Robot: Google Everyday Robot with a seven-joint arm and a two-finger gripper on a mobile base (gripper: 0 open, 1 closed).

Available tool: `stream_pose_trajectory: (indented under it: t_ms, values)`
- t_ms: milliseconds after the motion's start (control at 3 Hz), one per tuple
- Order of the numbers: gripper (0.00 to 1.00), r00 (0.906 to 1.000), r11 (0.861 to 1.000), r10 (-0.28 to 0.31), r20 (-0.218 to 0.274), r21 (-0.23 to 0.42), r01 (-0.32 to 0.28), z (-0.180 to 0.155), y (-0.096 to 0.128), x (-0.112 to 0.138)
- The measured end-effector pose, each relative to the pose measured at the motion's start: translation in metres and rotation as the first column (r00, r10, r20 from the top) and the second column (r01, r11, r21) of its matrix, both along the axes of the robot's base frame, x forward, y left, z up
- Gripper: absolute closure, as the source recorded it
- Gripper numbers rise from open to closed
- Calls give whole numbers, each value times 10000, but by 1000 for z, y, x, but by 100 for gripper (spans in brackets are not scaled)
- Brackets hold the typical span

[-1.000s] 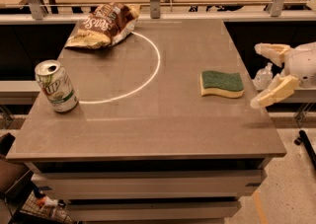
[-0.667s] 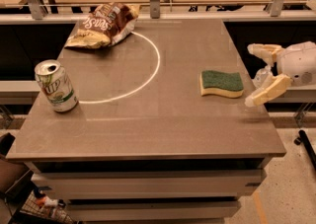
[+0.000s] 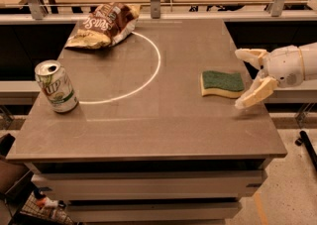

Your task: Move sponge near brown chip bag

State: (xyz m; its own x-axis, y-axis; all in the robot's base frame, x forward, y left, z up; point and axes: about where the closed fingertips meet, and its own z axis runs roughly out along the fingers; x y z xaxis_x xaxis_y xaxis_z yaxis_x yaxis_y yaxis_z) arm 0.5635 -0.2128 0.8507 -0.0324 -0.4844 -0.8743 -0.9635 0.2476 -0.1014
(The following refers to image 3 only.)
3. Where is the table drawer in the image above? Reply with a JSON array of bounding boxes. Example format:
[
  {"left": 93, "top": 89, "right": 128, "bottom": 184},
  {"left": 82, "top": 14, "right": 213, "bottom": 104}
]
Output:
[
  {"left": 32, "top": 170, "right": 266, "bottom": 200},
  {"left": 66, "top": 202, "right": 242, "bottom": 223}
]

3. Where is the upper table drawer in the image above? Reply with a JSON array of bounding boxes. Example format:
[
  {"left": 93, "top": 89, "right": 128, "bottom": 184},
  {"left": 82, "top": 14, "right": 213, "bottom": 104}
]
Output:
[{"left": 32, "top": 170, "right": 266, "bottom": 200}]

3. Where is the lower table drawer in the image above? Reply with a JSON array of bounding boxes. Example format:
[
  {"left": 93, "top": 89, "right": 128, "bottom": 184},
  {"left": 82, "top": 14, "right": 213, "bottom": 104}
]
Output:
[{"left": 66, "top": 202, "right": 242, "bottom": 223}]

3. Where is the wire basket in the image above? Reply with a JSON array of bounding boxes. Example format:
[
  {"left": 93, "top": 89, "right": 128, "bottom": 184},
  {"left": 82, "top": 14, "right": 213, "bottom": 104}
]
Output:
[{"left": 22, "top": 190, "right": 75, "bottom": 225}]

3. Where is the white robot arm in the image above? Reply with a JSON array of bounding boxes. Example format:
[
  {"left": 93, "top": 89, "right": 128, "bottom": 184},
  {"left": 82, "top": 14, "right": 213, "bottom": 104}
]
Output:
[{"left": 235, "top": 43, "right": 317, "bottom": 109}]

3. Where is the green and yellow sponge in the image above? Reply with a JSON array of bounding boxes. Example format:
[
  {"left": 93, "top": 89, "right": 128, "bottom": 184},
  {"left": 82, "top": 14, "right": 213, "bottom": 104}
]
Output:
[{"left": 200, "top": 70, "right": 245, "bottom": 98}]

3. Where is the brown chip bag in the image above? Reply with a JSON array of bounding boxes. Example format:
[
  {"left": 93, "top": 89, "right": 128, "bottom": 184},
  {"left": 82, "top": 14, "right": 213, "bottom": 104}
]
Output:
[{"left": 65, "top": 2, "right": 141, "bottom": 50}]

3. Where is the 7up soda can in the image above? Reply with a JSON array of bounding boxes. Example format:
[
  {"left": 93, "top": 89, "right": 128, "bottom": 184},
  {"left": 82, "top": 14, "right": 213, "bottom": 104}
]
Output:
[{"left": 35, "top": 60, "right": 78, "bottom": 113}]

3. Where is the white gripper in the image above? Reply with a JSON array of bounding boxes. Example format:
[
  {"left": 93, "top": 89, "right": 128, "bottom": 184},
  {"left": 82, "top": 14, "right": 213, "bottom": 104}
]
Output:
[{"left": 235, "top": 46, "right": 304, "bottom": 109}]

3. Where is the black pole on floor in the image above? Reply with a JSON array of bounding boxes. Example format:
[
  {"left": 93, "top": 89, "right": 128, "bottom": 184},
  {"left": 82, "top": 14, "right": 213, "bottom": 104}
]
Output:
[{"left": 295, "top": 131, "right": 317, "bottom": 171}]

